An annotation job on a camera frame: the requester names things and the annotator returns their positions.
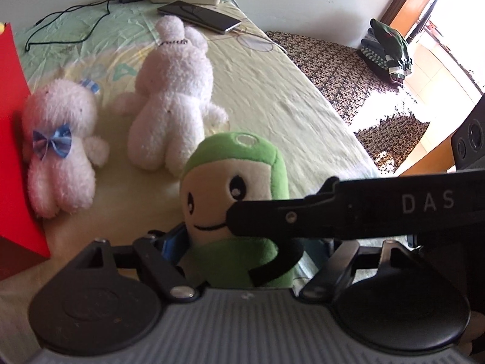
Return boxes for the wooden door frame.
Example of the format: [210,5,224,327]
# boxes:
[381,0,455,39]

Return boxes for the pile of folded clothes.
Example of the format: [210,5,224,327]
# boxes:
[358,18,413,89]

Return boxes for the red cardboard box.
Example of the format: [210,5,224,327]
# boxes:
[0,22,52,281]

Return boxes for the black adapter cable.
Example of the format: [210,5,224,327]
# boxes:
[25,0,122,52]

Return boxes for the green plush toy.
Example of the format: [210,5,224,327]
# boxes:
[179,132,306,289]

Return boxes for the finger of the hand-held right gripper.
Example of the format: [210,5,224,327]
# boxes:
[226,176,343,241]

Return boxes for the pale green bed sheet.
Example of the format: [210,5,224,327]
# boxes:
[0,0,380,349]

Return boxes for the white plush rabbit blue bow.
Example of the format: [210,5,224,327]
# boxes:
[21,78,110,218]

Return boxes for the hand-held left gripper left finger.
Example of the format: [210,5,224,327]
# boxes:
[61,223,199,304]

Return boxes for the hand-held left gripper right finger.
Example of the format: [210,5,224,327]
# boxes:
[299,240,421,304]

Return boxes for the black smartphone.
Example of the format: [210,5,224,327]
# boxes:
[157,0,242,34]

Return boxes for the brown patterned blanket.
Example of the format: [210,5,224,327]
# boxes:
[265,30,430,173]

